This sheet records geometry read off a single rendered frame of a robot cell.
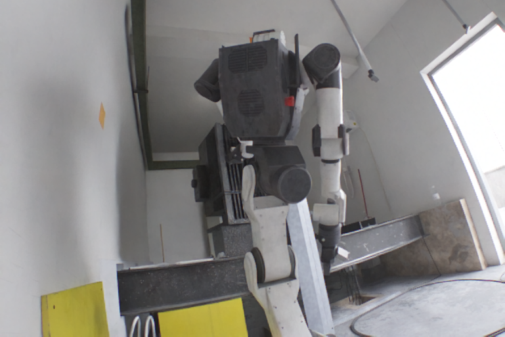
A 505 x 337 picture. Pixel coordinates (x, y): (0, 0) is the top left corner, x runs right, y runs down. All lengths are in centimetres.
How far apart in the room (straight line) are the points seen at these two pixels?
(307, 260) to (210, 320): 70
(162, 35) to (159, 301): 229
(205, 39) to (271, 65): 203
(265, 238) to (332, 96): 55
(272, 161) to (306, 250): 103
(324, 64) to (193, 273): 137
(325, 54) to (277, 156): 35
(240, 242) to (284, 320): 84
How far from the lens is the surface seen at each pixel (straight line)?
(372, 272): 324
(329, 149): 84
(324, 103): 82
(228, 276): 168
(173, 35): 270
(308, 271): 170
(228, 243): 167
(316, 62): 80
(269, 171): 74
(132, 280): 165
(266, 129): 75
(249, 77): 75
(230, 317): 163
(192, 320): 160
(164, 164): 518
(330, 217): 93
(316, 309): 175
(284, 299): 99
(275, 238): 95
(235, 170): 177
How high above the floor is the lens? 68
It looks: 22 degrees up
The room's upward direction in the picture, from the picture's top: 11 degrees counter-clockwise
